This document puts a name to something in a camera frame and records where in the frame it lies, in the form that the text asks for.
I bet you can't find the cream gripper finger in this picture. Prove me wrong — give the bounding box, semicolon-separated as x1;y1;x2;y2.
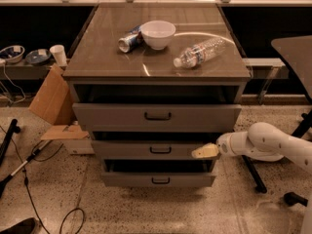
191;143;219;159

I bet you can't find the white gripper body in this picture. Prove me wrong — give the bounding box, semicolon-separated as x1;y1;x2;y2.
216;133;245;157

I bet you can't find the grey drawer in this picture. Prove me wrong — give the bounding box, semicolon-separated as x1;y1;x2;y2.
92;140;220;160
73;103;242;133
101;172;215;187

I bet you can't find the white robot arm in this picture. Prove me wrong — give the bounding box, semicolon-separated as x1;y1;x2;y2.
191;122;312;174

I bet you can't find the grey drawer cabinet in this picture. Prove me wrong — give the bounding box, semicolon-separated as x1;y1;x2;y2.
64;3;251;174

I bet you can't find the grey bottom drawer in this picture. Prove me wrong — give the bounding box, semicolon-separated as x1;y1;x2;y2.
101;172;215;187

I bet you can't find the grey top drawer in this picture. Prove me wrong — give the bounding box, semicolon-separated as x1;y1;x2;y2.
73;103;242;133

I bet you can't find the black stand leg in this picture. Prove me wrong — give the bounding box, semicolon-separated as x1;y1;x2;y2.
242;110;312;193

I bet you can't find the black caster foot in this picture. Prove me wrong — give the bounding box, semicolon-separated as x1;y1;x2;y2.
284;192;308;207

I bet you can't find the clear plastic water bottle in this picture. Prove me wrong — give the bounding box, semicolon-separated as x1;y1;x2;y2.
174;37;226;68

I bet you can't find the crushed soda can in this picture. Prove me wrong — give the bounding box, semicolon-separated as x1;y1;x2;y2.
118;25;143;53

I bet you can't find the brown cardboard box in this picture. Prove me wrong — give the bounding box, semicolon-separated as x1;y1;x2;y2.
28;64;89;140

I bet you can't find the white paper cup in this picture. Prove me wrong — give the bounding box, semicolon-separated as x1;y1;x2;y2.
50;45;67;66

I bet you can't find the blue bowl on shelf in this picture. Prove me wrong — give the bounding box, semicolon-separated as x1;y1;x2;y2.
25;49;51;65

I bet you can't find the black left stand foot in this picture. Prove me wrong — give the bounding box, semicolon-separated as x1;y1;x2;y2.
0;119;20;165

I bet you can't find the black shoe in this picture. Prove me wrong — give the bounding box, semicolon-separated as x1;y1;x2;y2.
0;217;38;234

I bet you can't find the black and silver pole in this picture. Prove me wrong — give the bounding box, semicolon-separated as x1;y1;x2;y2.
0;140;52;198

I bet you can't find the grey low shelf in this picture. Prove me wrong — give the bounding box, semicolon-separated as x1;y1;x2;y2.
0;60;65;80

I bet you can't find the white bowl on shelf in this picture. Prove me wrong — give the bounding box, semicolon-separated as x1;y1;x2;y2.
0;45;24;63

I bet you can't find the black floor cable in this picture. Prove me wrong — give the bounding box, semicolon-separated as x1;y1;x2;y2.
0;124;86;234

